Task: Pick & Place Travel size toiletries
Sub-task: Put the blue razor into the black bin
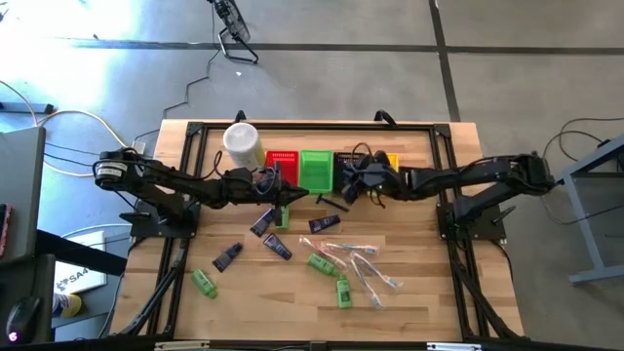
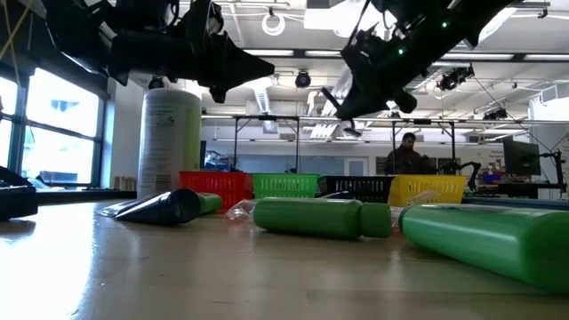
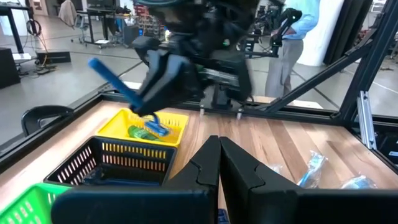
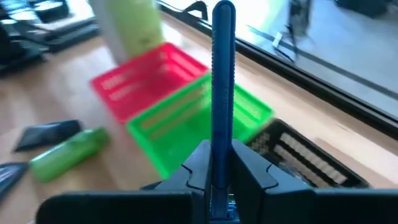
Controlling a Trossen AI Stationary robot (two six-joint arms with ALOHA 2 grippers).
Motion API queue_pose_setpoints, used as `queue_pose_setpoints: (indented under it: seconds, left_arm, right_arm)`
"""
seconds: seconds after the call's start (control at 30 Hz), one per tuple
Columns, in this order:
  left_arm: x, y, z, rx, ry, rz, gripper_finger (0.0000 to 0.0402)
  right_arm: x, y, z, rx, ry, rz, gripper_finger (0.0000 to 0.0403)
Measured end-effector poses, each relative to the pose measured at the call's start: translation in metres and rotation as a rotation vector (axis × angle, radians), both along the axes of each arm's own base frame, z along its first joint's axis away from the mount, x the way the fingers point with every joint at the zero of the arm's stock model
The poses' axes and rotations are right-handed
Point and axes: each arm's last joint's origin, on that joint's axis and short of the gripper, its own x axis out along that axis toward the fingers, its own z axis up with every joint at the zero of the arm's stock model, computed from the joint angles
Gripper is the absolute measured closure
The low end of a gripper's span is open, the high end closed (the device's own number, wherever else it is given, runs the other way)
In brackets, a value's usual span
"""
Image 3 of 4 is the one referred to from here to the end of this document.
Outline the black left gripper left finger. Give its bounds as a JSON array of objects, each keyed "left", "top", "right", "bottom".
[{"left": 50, "top": 135, "right": 222, "bottom": 224}]

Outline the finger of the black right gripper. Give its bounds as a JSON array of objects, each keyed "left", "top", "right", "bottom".
[
  {"left": 161, "top": 51, "right": 201, "bottom": 106},
  {"left": 130, "top": 51, "right": 175, "bottom": 116}
]

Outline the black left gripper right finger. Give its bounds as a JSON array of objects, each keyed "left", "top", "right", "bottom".
[{"left": 220, "top": 136, "right": 398, "bottom": 224}]

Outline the blue toothbrush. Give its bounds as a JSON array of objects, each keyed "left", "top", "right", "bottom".
[
  {"left": 297, "top": 150, "right": 329, "bottom": 190},
  {"left": 340, "top": 174, "right": 379, "bottom": 190}
]

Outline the blue disposable razor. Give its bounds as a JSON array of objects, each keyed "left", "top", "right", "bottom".
[{"left": 88, "top": 57, "right": 171, "bottom": 138}]

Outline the green shampoo bottle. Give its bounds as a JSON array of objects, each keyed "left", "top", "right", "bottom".
[{"left": 127, "top": 124, "right": 162, "bottom": 142}]

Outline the black computer tower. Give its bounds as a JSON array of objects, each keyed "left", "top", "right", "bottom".
[{"left": 123, "top": 24, "right": 141, "bottom": 47}]

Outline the person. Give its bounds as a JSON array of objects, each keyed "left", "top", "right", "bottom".
[{"left": 264, "top": 0, "right": 322, "bottom": 98}]

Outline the yellow plastic basket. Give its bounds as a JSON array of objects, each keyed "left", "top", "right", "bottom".
[{"left": 95, "top": 108, "right": 190, "bottom": 149}]

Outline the black plastic basket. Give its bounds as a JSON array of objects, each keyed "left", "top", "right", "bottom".
[{"left": 43, "top": 135, "right": 178, "bottom": 190}]

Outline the black office desk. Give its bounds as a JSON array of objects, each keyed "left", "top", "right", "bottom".
[{"left": 76, "top": 7, "right": 125, "bottom": 49}]

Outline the black drawer unit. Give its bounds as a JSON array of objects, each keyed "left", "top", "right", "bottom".
[{"left": 374, "top": 129, "right": 398, "bottom": 167}]

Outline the black floor box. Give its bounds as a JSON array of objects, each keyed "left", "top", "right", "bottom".
[{"left": 35, "top": 50, "right": 72, "bottom": 65}]

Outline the office chair with jacket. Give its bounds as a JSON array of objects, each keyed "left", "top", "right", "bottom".
[{"left": 57, "top": 0, "right": 94, "bottom": 47}]

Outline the green plastic basket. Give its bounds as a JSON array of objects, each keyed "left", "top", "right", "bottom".
[{"left": 0, "top": 182, "right": 72, "bottom": 224}]

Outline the black chair backrest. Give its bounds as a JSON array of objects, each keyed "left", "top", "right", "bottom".
[{"left": 21, "top": 105, "right": 75, "bottom": 138}]

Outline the black cabinet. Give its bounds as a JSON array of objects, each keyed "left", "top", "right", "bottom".
[{"left": 0, "top": 47, "right": 22, "bottom": 90}]

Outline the black table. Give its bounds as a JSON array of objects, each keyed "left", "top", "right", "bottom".
[{"left": 0, "top": 4, "right": 35, "bottom": 55}]

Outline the black aluminium table frame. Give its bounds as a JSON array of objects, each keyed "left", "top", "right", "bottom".
[{"left": 0, "top": 0, "right": 398, "bottom": 175}]

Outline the silver aluminium bracket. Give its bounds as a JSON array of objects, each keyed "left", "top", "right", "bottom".
[{"left": 356, "top": 90, "right": 377, "bottom": 151}]

